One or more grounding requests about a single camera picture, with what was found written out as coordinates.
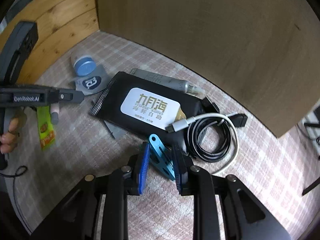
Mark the pine wood board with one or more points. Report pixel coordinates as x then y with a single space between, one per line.
61 25

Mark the black snack pouch white label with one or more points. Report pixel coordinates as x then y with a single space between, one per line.
143 107

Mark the light blue metal bracket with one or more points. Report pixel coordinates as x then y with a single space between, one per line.
160 157

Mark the lime green tube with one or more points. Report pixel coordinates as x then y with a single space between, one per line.
45 127

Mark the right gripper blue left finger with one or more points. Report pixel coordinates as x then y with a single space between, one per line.
139 164

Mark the grey sachet round logo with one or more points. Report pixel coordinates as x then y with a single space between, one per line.
93 83

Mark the small pink tube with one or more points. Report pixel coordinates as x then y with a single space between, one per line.
54 113

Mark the black tripod stand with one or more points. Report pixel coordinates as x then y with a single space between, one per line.
311 187

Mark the grey sachet on floor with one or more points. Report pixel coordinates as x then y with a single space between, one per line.
115 131

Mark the light wood cabinet panel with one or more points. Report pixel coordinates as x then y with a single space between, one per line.
263 53

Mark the silver grey tube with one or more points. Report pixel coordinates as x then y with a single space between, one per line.
173 83

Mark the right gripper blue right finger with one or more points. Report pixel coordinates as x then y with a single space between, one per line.
181 163

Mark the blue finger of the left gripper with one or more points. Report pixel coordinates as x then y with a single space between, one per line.
70 96

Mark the person left hand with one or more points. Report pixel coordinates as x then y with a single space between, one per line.
9 140

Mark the white blue cap bottle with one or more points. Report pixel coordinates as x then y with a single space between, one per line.
82 63

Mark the black power strip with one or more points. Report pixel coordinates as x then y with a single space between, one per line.
311 124

